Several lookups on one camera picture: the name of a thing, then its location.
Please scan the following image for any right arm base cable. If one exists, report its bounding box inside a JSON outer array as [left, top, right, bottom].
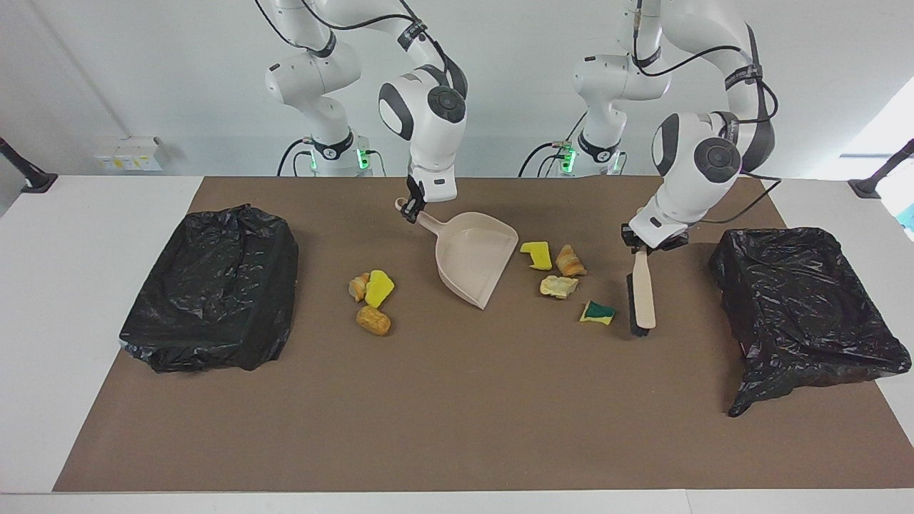
[[277, 138, 309, 177]]

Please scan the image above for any L-shaped yellow sponge piece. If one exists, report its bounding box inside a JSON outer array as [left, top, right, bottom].
[[520, 241, 553, 271]]

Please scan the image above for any brown bread roll toy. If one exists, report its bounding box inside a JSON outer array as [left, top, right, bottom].
[[356, 306, 392, 337]]

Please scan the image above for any white wall socket box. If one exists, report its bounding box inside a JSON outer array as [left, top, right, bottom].
[[95, 137, 164, 172]]

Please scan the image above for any left arm base cable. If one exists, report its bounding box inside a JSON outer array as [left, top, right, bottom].
[[518, 141, 566, 177]]

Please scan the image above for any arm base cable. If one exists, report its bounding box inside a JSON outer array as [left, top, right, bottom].
[[277, 138, 309, 177], [518, 141, 566, 177]]

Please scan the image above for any brown table mat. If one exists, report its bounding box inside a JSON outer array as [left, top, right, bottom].
[[54, 176, 914, 492]]

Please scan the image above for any beige plastic dustpan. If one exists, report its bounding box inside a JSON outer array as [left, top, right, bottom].
[[395, 198, 520, 311]]

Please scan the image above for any beige hand brush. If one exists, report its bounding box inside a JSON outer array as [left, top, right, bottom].
[[626, 246, 656, 338]]

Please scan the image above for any black clamp stand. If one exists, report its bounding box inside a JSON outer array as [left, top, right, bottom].
[[848, 139, 914, 199], [0, 136, 58, 193]]

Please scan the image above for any yellow sponge wedge piece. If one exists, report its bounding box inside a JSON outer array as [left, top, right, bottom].
[[365, 269, 396, 309]]

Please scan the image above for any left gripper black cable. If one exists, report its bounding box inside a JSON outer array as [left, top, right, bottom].
[[632, 0, 783, 226]]

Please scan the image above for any green and yellow sponge piece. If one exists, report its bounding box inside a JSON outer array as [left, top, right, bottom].
[[579, 300, 616, 326]]

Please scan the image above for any black bag lined bin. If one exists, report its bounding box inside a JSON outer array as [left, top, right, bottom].
[[709, 227, 913, 418], [119, 204, 299, 373]]

